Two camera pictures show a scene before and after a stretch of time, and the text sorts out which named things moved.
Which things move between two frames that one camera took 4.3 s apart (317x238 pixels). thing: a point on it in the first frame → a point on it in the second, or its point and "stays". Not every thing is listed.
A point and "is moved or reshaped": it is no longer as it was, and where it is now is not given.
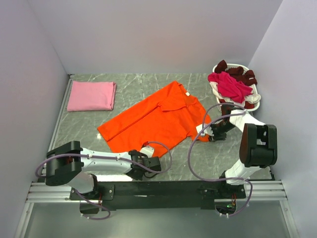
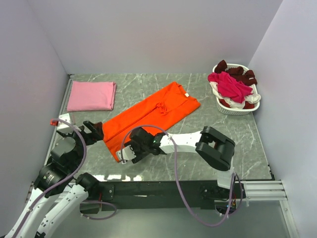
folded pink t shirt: [85, 95] stays
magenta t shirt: [229, 85] stays
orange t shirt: [162, 123] is moved or reshaped
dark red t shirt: [247, 78] stays
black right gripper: [216, 137] → [132, 145]
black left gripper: [136, 178] → [96, 128]
